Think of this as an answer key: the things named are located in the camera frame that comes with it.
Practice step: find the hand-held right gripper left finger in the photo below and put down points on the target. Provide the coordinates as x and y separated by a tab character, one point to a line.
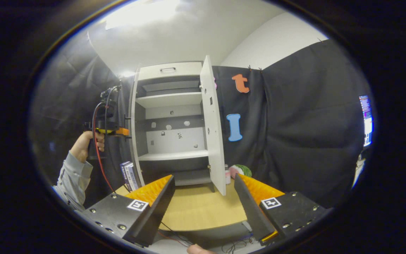
157	215

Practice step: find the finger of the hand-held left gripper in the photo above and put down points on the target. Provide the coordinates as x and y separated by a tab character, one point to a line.
122	132

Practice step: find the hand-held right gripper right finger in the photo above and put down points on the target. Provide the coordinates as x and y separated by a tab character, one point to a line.
252	215

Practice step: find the beige cabinet door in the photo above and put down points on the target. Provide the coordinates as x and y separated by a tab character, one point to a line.
131	148
213	141

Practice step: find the beige double-door shoe cabinet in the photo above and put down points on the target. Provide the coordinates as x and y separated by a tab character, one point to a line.
171	100

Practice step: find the toy watermelon slice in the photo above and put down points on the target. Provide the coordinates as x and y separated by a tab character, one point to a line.
242	171

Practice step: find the small pink white bottle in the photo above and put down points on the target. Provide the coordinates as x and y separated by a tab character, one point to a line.
227	176

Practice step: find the white book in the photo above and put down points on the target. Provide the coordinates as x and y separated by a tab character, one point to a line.
129	178

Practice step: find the black backdrop cloth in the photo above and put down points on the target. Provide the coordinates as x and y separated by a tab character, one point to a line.
294	134

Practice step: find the computer monitor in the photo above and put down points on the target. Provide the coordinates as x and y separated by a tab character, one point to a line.
367	123

